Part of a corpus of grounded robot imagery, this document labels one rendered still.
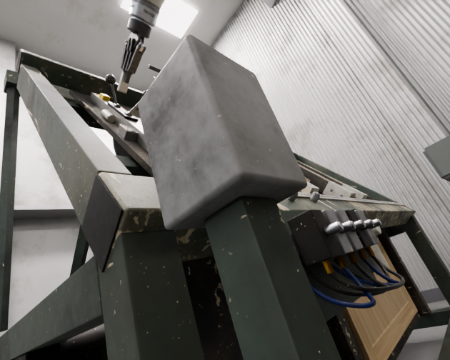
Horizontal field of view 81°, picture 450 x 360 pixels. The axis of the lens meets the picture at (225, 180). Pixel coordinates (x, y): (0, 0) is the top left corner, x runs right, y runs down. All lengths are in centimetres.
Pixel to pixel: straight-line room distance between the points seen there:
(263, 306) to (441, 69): 365
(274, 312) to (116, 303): 23
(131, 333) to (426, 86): 365
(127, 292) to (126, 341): 6
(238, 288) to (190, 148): 14
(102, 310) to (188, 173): 26
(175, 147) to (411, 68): 368
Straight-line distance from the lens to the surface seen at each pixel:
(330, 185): 141
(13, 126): 189
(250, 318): 26
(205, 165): 24
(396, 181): 361
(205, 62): 30
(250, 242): 24
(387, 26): 419
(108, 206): 41
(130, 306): 37
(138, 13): 102
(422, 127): 349
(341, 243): 56
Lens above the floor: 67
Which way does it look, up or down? 23 degrees up
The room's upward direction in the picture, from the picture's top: 19 degrees counter-clockwise
